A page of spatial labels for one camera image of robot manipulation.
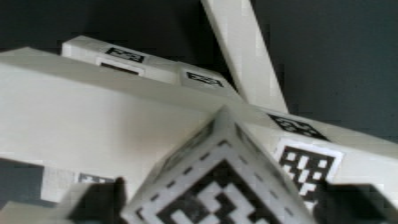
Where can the white U-shaped obstacle frame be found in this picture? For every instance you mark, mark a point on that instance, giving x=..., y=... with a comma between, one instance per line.
x=244, y=50

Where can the white chair back frame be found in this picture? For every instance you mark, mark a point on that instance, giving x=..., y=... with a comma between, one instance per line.
x=102, y=106

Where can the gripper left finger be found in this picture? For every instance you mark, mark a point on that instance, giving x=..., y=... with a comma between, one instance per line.
x=100, y=204

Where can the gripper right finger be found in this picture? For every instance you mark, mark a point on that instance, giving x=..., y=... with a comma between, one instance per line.
x=352, y=204

